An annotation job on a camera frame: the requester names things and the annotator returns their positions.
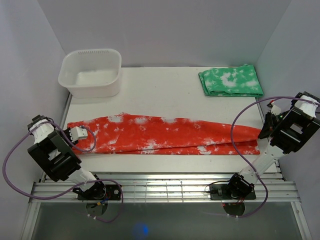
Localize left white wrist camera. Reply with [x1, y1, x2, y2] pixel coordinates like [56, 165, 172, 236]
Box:
[69, 126, 88, 143]

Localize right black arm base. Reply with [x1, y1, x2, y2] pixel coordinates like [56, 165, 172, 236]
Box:
[204, 173, 256, 201]

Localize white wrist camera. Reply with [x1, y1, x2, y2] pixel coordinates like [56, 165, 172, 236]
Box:
[69, 126, 88, 143]
[267, 100, 282, 116]

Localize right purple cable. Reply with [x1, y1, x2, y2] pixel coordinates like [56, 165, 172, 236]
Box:
[229, 96, 320, 219]

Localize red tie-dye trousers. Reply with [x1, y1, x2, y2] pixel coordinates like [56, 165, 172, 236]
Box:
[67, 113, 260, 155]

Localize white plastic basin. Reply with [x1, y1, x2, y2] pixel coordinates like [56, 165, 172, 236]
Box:
[58, 48, 122, 99]

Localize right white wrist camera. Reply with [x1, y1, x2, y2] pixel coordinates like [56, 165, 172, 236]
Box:
[267, 100, 282, 116]

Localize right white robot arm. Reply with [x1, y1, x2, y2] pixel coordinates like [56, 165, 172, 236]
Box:
[221, 92, 320, 200]

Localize purple cable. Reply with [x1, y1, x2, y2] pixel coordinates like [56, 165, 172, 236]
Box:
[1, 118, 125, 224]
[229, 96, 320, 219]

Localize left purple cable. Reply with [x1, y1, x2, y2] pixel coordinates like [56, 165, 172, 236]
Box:
[1, 118, 125, 224]

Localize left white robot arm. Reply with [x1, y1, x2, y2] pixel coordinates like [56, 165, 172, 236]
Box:
[27, 115, 107, 200]

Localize aluminium rail frame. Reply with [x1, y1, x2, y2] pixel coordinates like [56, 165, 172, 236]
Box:
[21, 96, 313, 240]

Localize green folded tie-dye trousers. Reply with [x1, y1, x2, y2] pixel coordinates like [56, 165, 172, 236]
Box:
[198, 64, 264, 98]

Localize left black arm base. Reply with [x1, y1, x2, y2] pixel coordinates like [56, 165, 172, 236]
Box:
[72, 182, 122, 201]

